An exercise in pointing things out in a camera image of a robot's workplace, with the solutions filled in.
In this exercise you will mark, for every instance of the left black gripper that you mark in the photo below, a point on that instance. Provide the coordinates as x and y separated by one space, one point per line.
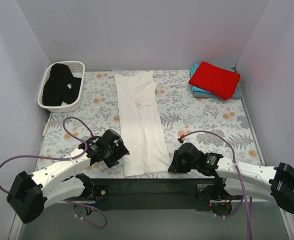
119 152

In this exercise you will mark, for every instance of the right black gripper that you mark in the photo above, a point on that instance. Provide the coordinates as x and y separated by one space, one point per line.
175 163

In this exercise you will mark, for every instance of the white t shirt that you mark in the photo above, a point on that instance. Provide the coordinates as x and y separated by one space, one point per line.
140 125

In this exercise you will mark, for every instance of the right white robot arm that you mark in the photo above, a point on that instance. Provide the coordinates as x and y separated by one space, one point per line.
274 184

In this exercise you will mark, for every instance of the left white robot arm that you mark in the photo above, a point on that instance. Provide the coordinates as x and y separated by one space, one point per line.
31 193

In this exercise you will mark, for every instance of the floral table mat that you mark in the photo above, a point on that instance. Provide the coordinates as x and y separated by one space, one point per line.
212 125

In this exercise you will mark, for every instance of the white plastic basket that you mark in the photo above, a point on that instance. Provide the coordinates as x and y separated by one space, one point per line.
77 69

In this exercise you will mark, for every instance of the black t shirt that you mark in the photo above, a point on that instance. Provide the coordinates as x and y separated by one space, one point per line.
61 86

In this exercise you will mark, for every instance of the red folded t shirt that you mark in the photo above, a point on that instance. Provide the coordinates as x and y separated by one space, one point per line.
218 81

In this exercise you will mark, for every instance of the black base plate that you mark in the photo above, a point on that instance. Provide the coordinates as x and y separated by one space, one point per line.
151 193

